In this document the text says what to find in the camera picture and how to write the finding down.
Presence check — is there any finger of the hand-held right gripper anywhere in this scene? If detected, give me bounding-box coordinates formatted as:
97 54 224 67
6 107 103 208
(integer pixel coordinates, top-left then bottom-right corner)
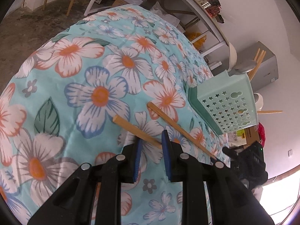
222 147 237 163

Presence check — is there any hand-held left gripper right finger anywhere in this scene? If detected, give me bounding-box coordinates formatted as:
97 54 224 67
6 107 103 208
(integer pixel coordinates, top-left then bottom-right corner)
162 129 275 225

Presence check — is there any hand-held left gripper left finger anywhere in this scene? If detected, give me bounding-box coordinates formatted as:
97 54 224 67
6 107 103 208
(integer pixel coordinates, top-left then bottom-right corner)
28 138 144 225

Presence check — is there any single wooden chopstick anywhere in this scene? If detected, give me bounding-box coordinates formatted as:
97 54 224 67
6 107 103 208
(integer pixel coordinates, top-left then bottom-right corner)
147 102 218 160
112 115 163 149

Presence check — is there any mint green utensil holder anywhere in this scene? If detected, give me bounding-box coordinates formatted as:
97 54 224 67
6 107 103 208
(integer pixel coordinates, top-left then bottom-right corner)
187 71 260 136

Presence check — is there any grey spoon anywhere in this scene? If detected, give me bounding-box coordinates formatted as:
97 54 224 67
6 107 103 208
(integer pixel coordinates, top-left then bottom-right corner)
231 60 257 74

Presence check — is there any cream plastic ladle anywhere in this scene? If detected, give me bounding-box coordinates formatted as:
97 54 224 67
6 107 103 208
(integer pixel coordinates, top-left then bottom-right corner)
229 44 238 69

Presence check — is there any person's right forearm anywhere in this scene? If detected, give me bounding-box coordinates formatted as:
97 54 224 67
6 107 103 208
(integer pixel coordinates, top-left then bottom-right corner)
244 179 264 200

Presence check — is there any white and yellow rice bag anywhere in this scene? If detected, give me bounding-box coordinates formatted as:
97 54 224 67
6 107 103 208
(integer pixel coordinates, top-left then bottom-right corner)
228 131 246 146

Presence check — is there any brown cardboard box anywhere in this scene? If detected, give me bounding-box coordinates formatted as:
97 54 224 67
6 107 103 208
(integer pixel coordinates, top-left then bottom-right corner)
244 127 259 146

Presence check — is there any red cloth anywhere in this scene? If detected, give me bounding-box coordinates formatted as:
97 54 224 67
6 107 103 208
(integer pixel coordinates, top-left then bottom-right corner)
257 123 265 147

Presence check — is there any white box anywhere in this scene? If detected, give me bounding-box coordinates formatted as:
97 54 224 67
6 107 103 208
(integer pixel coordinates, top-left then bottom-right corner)
209 61 223 71

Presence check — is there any floral blue tablecloth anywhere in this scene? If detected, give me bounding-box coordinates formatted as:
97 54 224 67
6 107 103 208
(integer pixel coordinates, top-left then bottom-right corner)
0 5 231 225

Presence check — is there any grey refrigerator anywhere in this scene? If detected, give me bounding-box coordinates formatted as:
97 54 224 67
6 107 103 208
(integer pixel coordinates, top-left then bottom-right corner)
244 41 279 92

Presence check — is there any orange plastic bag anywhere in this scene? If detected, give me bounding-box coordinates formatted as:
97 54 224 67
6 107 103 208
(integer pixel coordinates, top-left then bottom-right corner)
189 31 208 52

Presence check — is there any clear plastic bag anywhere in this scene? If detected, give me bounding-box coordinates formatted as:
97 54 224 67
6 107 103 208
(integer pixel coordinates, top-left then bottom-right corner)
150 1 181 29

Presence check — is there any white table with wooden top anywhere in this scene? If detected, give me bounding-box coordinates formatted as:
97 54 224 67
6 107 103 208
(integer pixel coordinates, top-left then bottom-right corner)
83 0 231 50

